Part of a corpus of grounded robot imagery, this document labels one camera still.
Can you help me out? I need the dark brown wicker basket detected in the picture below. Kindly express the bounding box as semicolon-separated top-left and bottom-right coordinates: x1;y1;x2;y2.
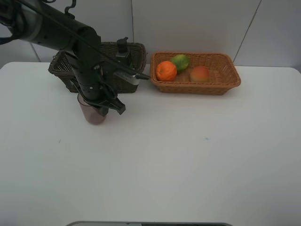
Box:
48;41;147;94

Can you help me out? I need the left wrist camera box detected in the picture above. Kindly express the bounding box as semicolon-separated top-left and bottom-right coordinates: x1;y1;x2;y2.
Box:
102;61;150;85

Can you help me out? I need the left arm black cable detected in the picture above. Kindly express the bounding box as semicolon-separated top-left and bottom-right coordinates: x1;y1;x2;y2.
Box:
0;0;137;78

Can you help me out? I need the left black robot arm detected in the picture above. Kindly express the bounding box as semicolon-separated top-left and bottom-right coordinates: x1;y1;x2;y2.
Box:
0;0;126;117

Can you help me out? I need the translucent purple plastic cup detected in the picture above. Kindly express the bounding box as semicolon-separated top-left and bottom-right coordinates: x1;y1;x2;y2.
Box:
77;94;106;125

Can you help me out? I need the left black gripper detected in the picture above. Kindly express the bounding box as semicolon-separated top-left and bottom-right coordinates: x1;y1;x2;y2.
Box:
65;53;126;117

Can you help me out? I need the dark green pump bottle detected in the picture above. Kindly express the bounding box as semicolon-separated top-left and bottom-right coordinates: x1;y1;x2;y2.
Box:
115;36;136;71

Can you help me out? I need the orange tangerine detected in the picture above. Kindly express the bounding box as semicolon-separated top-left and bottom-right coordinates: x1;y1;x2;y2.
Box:
156;61;177;81

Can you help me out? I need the green lime fruit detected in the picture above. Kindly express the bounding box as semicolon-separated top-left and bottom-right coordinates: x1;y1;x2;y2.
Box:
170;54;190;72

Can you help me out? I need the red yellow peach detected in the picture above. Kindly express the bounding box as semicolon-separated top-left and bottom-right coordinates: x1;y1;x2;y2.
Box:
190;66;210;83

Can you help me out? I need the light orange wicker basket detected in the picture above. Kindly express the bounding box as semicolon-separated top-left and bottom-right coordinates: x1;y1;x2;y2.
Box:
150;51;241;95

